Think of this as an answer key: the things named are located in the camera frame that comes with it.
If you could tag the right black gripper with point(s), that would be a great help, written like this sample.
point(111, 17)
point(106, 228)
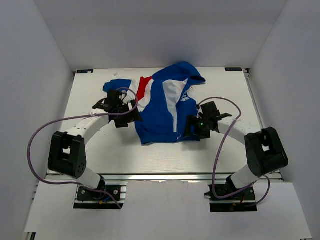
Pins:
point(191, 120)

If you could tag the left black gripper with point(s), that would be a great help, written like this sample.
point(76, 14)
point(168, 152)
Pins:
point(130, 117)

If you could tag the blue white red jacket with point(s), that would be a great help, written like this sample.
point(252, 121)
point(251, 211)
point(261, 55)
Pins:
point(165, 100)

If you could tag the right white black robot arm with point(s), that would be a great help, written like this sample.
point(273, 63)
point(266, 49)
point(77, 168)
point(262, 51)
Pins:
point(263, 147)

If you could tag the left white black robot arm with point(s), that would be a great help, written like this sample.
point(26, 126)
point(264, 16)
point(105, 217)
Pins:
point(67, 155)

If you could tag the right blue table sticker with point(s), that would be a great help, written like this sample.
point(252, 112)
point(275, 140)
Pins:
point(233, 69)

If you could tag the blue table sticker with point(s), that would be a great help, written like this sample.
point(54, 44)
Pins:
point(84, 71)
point(233, 69)

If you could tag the left blue table sticker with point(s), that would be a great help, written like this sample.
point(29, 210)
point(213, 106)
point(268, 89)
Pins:
point(84, 71)

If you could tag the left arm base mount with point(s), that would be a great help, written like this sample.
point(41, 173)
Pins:
point(89, 200)

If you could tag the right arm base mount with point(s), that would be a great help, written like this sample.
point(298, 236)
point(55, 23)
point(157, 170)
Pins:
point(242, 202)

